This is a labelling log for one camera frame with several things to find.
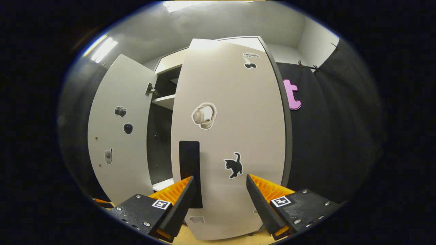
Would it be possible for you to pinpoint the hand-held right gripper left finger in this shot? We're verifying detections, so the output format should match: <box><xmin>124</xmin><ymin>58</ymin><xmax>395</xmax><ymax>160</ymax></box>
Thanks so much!
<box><xmin>109</xmin><ymin>176</ymin><xmax>197</xmax><ymax>243</ymax></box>

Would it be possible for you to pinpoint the black backdrop cloth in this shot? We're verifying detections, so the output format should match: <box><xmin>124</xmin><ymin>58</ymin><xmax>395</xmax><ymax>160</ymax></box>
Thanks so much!
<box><xmin>276</xmin><ymin>37</ymin><xmax>387</xmax><ymax>205</ymax></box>
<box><xmin>59</xmin><ymin>56</ymin><xmax>113</xmax><ymax>201</ymax></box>

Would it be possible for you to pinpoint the white shoe cabinet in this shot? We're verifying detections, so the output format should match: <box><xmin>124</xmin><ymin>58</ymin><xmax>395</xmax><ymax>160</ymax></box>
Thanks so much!
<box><xmin>146</xmin><ymin>36</ymin><xmax>293</xmax><ymax>193</ymax></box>

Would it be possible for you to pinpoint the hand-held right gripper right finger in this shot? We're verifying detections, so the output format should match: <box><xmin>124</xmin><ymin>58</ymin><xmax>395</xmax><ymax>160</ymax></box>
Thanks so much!
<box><xmin>246</xmin><ymin>174</ymin><xmax>341</xmax><ymax>241</ymax></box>

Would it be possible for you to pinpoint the white cabinet door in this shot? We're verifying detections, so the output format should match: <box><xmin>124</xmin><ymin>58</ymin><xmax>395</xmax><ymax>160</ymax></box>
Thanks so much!
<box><xmin>170</xmin><ymin>38</ymin><xmax>286</xmax><ymax>241</ymax></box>
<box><xmin>88</xmin><ymin>54</ymin><xmax>158</xmax><ymax>206</ymax></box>

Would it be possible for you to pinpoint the ceiling light panel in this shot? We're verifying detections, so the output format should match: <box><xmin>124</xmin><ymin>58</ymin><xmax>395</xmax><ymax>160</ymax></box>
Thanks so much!
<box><xmin>163</xmin><ymin>0</ymin><xmax>254</xmax><ymax>13</ymax></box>
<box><xmin>83</xmin><ymin>34</ymin><xmax>119</xmax><ymax>64</ymax></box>

